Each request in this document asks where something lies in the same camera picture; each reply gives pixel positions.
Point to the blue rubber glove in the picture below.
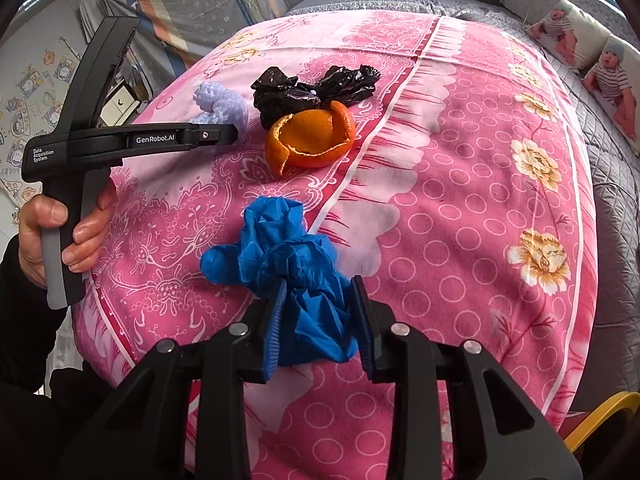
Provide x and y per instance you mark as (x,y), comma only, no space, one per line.
(280,255)

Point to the person's left hand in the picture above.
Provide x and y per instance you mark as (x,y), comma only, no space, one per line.
(90,240)

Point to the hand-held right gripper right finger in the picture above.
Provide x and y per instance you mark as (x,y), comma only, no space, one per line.
(365,325)

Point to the yellow bin rim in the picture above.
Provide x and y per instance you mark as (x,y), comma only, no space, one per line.
(610,407)

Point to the cartoon wall poster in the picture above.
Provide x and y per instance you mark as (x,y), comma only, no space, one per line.
(25,110)

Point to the pink floral blanket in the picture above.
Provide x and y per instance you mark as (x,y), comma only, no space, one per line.
(450,185)

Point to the orange peel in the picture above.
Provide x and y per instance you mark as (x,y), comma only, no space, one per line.
(310,135)

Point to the person's left forearm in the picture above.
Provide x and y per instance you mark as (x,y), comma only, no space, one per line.
(25,320)

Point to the white cabinet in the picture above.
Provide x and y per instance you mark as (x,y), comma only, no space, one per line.
(122,105)

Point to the lilac fluffy sponge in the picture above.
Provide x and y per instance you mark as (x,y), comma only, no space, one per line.
(220,105)

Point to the hanging patterned striped sheet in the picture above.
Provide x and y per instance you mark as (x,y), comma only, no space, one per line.
(200,5)

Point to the baby print pillow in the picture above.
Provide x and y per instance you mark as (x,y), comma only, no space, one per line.
(557,27)
(615,80)

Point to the crumpled black plastic bag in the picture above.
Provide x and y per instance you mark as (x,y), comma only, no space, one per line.
(280,95)

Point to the hanging white towel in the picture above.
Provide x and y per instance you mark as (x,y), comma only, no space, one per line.
(90,10)

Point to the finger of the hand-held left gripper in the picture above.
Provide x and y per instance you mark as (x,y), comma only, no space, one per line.
(220,133)

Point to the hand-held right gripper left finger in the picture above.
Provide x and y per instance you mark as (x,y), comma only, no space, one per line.
(275,330)

